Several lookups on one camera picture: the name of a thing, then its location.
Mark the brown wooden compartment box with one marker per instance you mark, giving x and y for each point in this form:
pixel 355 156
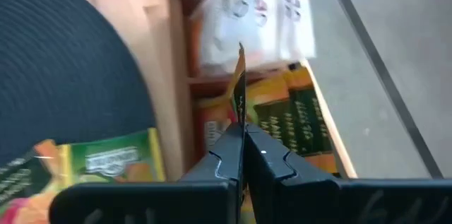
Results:
pixel 197 88

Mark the round dark woven placemat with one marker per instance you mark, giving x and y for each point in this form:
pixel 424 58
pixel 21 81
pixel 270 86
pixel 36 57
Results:
pixel 53 58

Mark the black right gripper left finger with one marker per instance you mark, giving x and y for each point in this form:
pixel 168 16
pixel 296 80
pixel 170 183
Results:
pixel 219 174

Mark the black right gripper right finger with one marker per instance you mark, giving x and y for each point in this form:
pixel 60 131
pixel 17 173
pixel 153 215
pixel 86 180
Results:
pixel 268 174

